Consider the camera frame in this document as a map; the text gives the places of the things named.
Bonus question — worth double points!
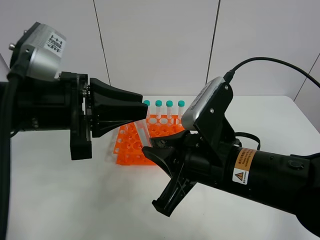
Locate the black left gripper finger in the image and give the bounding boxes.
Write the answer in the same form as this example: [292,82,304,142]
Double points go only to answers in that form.
[89,78,148,138]

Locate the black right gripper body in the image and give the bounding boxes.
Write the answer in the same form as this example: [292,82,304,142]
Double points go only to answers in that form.
[151,133,241,218]

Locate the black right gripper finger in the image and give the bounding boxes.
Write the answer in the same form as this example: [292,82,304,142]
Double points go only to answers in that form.
[150,130,193,148]
[142,146,183,178]

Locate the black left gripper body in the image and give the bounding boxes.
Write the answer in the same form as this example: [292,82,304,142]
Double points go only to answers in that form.
[14,72,92,161]

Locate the clear tube with teal cap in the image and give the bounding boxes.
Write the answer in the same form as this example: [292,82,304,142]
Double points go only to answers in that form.
[134,119,152,147]

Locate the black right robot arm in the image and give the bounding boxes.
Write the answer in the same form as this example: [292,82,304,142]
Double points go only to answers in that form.
[142,130,320,235]

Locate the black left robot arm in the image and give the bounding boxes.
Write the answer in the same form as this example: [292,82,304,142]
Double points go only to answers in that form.
[0,72,148,239]

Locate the teal-capped tube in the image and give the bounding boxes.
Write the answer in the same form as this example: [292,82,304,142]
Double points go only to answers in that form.
[155,100,162,119]
[166,100,173,120]
[143,100,151,119]
[177,100,185,120]

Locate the orange test tube rack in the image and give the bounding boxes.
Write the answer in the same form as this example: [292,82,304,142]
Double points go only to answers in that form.
[113,114,184,166]

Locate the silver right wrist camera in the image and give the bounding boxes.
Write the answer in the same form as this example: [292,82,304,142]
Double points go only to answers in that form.
[181,76,233,131]

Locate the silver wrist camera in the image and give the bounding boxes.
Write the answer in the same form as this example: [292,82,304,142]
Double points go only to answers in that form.
[181,76,233,131]
[9,22,67,82]

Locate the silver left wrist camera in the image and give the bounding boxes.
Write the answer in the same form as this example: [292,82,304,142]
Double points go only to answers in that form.
[9,22,67,82]

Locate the black right camera cable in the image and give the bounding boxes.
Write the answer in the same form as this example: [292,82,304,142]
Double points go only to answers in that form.
[222,56,320,88]

